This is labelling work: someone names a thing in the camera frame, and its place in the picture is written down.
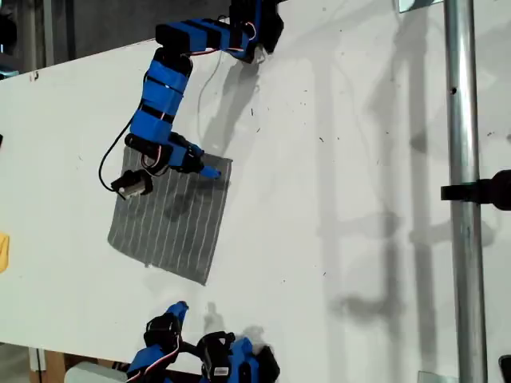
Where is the steel post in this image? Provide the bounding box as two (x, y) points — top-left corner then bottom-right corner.
(442, 0), (489, 383)

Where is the yellow object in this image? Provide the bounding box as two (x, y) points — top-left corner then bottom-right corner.
(0, 232), (11, 274)

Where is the wooden table leg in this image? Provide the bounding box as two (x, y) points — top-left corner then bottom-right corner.
(28, 347), (67, 383)

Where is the white plastic box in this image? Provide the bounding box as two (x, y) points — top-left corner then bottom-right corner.
(63, 361), (135, 383)

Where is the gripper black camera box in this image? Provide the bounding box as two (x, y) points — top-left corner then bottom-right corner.
(109, 168), (154, 201)
(196, 330), (237, 378)

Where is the camera black cable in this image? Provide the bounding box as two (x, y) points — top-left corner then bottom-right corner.
(97, 117), (136, 194)

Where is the black clamp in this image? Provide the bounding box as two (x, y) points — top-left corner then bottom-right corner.
(440, 168), (511, 211)

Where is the grey striped towel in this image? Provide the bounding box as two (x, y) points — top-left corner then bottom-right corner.
(106, 146), (234, 286)

